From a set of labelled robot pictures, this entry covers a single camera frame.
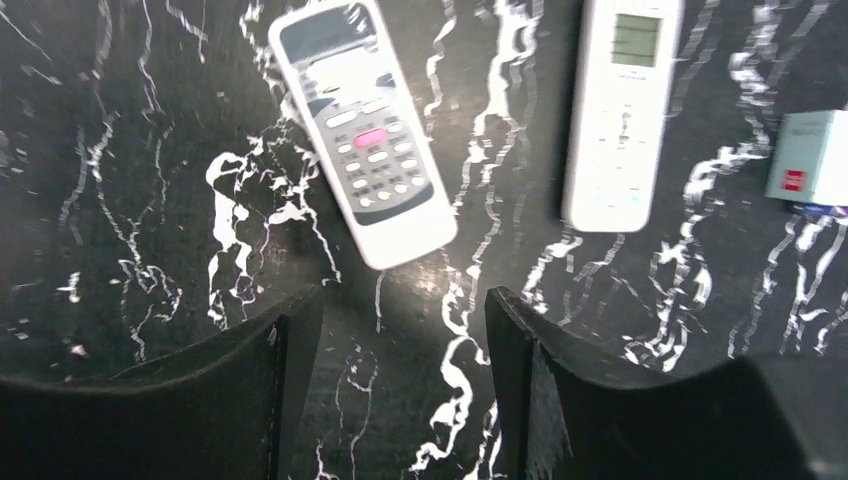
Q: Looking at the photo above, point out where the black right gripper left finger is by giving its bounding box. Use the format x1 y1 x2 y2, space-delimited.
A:
1 285 323 479

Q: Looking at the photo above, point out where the white battery box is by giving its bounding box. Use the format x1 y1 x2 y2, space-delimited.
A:
765 110 847 218

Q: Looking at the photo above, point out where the white remote control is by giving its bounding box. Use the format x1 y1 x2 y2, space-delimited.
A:
562 0 685 233

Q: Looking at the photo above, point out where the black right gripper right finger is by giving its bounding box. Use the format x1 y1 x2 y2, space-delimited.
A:
485 286 847 479

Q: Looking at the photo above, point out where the small grey remote control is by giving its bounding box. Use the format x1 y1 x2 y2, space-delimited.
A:
268 1 458 270

